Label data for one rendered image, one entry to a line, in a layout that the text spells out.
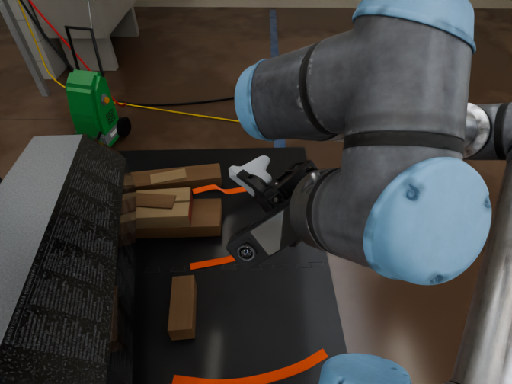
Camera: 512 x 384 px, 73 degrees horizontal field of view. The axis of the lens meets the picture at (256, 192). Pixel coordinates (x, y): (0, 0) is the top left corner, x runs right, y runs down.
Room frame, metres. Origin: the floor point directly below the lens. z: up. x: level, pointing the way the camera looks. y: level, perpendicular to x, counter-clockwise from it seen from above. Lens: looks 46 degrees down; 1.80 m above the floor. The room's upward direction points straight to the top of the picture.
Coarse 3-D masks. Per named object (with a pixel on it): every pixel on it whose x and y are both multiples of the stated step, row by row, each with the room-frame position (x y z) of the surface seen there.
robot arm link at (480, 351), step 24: (504, 120) 0.56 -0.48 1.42; (504, 144) 0.53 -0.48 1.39; (504, 192) 0.42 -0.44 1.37; (504, 216) 0.37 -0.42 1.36; (504, 240) 0.33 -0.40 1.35; (504, 264) 0.29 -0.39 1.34; (480, 288) 0.28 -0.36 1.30; (504, 288) 0.26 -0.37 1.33; (480, 312) 0.24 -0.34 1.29; (504, 312) 0.23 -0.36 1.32; (480, 336) 0.20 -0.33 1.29; (504, 336) 0.20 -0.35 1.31; (456, 360) 0.19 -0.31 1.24; (480, 360) 0.17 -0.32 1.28; (504, 360) 0.17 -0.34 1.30
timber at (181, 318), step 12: (180, 276) 0.99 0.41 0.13; (192, 276) 0.99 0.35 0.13; (180, 288) 0.91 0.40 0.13; (192, 288) 0.91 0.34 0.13; (180, 300) 0.84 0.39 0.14; (192, 300) 0.84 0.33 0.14; (180, 312) 0.78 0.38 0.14; (192, 312) 0.78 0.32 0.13; (168, 324) 0.72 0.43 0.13; (180, 324) 0.72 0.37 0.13; (192, 324) 0.72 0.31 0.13; (180, 336) 0.69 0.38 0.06; (192, 336) 0.70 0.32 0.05
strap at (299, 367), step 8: (200, 192) 1.54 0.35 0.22; (224, 192) 1.62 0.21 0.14; (232, 192) 1.64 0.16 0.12; (192, 264) 1.13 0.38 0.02; (200, 264) 1.13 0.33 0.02; (208, 264) 1.13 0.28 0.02; (216, 264) 1.13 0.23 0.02; (320, 352) 0.63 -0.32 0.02; (304, 360) 0.59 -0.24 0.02; (312, 360) 0.59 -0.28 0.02; (320, 360) 0.59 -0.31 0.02; (288, 368) 0.55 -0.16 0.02; (296, 368) 0.55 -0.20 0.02; (304, 368) 0.55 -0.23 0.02; (176, 376) 0.52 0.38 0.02; (184, 376) 0.52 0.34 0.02; (256, 376) 0.52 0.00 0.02; (264, 376) 0.52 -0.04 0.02; (272, 376) 0.52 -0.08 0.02; (280, 376) 0.52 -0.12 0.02; (288, 376) 0.52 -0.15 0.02
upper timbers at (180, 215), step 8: (136, 192) 1.54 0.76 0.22; (144, 192) 1.54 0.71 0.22; (152, 192) 1.54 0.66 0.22; (160, 192) 1.54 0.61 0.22; (168, 192) 1.54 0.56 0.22; (176, 192) 1.54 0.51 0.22; (184, 192) 1.54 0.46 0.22; (176, 200) 1.47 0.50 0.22; (184, 200) 1.47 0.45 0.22; (192, 200) 1.55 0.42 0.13; (136, 208) 1.40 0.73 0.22; (144, 208) 1.40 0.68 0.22; (152, 208) 1.40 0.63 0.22; (176, 208) 1.40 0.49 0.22; (184, 208) 1.40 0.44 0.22; (136, 216) 1.34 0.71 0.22; (144, 216) 1.34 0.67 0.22; (152, 216) 1.34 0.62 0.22; (160, 216) 1.34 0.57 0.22; (168, 216) 1.34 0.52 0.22; (176, 216) 1.34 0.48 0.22; (184, 216) 1.34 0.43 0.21; (136, 224) 1.33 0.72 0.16; (144, 224) 1.33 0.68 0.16; (152, 224) 1.33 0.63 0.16; (160, 224) 1.33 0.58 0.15; (168, 224) 1.34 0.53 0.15; (176, 224) 1.34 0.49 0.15; (184, 224) 1.34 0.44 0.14
